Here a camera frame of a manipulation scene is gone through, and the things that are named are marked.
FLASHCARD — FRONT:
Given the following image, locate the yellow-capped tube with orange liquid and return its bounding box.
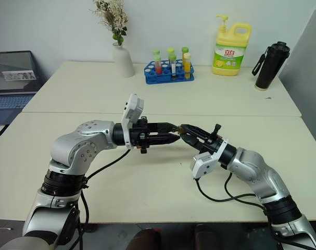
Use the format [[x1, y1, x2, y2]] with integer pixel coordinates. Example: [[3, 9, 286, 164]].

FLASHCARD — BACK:
[[182, 52, 192, 80]]

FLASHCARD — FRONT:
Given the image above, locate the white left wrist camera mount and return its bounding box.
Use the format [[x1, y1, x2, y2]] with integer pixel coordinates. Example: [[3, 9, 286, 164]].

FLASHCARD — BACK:
[[120, 93, 146, 150]]

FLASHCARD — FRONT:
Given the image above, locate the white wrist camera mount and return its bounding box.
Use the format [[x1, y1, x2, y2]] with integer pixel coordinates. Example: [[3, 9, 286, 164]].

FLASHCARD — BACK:
[[190, 138, 230, 181], [120, 93, 146, 150]]

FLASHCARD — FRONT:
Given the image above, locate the white ceramic vase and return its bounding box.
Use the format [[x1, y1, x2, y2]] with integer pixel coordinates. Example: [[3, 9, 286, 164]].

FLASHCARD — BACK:
[[112, 42, 136, 78]]

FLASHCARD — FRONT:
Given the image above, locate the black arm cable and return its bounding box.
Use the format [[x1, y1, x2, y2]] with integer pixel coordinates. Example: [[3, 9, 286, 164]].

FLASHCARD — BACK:
[[195, 170, 268, 216], [77, 148, 130, 248]]

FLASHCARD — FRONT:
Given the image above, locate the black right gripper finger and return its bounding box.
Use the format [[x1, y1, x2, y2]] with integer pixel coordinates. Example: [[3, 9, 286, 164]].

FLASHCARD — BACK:
[[180, 133, 203, 151], [179, 123, 213, 142]]

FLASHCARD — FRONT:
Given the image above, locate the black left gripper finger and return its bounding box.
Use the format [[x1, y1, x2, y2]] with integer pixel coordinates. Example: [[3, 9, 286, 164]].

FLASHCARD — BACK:
[[157, 121, 179, 134], [149, 133, 181, 146]]

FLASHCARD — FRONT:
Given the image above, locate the grey laptop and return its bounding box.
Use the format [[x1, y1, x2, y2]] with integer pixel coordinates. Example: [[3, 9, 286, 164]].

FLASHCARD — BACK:
[[0, 50, 48, 126]]

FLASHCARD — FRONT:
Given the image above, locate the dark rounded shape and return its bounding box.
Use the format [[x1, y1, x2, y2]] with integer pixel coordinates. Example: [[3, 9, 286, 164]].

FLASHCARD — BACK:
[[132, 227, 161, 250]]

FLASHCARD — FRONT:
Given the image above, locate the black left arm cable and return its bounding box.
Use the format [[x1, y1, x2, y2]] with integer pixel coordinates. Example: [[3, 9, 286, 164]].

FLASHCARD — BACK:
[[77, 148, 130, 248]]

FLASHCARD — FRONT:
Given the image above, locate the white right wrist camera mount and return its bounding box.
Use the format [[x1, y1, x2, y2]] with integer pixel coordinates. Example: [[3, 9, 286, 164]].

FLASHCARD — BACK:
[[190, 138, 230, 181]]

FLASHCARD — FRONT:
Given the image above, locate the yellow detergent pump bottle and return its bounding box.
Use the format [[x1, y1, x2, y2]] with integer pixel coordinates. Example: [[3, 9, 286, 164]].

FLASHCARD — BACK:
[[211, 14, 252, 77]]

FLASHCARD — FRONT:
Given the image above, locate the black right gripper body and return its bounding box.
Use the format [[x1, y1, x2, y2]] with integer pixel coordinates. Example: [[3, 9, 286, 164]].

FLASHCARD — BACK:
[[198, 124, 224, 157]]

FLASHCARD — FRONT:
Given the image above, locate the beige rounded shape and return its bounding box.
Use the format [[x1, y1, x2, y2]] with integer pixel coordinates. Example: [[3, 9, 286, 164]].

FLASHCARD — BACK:
[[6, 234, 53, 250]]

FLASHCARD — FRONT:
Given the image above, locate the blue test tube rack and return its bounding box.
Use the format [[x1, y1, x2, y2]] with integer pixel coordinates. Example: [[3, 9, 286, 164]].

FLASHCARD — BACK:
[[144, 60, 195, 85]]

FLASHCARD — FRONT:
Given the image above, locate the green-capped tube with red liquid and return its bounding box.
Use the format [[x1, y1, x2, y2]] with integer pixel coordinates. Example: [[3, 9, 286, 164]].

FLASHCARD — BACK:
[[153, 55, 163, 76]]

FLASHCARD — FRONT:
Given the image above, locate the dried flower bunch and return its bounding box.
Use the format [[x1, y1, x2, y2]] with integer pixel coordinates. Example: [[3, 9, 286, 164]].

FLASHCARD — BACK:
[[89, 0, 129, 46]]

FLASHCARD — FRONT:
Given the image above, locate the black water bottle with strap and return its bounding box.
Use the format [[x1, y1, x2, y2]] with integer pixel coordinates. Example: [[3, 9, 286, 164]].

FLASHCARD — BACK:
[[251, 41, 290, 92]]

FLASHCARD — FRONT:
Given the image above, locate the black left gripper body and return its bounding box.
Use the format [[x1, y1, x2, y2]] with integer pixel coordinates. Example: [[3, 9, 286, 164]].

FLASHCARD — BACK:
[[129, 116, 159, 155]]

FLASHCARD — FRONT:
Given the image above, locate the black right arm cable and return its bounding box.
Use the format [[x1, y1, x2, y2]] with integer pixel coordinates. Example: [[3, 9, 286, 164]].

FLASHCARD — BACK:
[[195, 170, 268, 216]]

